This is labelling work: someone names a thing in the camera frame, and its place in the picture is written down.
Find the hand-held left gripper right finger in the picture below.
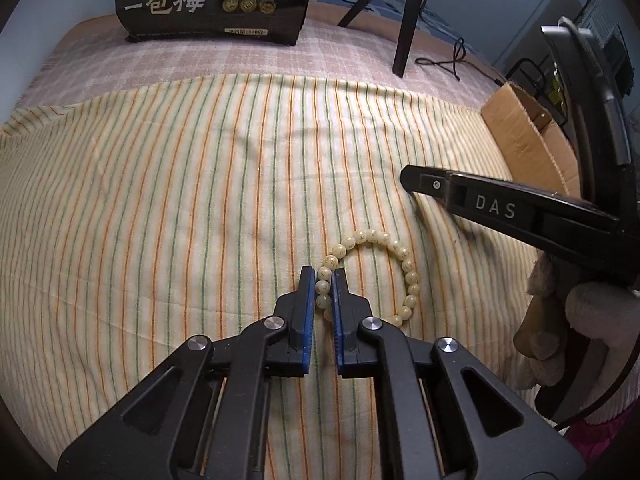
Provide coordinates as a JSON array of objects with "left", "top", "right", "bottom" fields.
[{"left": 332, "top": 268, "right": 586, "bottom": 480}]

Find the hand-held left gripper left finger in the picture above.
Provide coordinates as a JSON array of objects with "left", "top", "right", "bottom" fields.
[{"left": 56, "top": 266, "right": 317, "bottom": 480}]

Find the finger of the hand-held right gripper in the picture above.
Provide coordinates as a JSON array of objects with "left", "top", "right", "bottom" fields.
[{"left": 400, "top": 164, "right": 640, "bottom": 288}]

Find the cardboard box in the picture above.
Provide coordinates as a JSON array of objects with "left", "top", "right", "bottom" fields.
[{"left": 480, "top": 81, "right": 583, "bottom": 198}]

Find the cream beaded bracelet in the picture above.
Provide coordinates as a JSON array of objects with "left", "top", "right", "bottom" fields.
[{"left": 315, "top": 230, "right": 421, "bottom": 328}]

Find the black metal chair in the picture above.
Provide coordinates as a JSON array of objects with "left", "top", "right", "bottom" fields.
[{"left": 510, "top": 57, "right": 548, "bottom": 96}]

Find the beige plush toy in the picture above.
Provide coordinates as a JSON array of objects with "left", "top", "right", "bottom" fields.
[{"left": 514, "top": 255, "right": 571, "bottom": 391}]

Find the blue patterned quilt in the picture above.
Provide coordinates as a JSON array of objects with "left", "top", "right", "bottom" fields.
[{"left": 310, "top": 0, "right": 481, "bottom": 56}]

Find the white plush toy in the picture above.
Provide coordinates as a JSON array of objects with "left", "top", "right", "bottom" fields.
[{"left": 565, "top": 280, "right": 640, "bottom": 421}]

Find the black tripod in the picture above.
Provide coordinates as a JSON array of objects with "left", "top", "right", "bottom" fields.
[{"left": 337, "top": 0, "right": 428, "bottom": 79}]

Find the pink fluffy toy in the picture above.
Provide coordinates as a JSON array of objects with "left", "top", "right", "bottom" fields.
[{"left": 565, "top": 410, "right": 632, "bottom": 461}]

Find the pink checked blanket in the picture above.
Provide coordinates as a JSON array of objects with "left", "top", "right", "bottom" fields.
[{"left": 15, "top": 2, "right": 506, "bottom": 116}]

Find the black printed bag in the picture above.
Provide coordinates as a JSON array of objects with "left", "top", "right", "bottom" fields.
[{"left": 114, "top": 0, "right": 318, "bottom": 47}]

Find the black power cable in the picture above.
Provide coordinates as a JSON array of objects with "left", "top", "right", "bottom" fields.
[{"left": 415, "top": 37, "right": 506, "bottom": 86}]

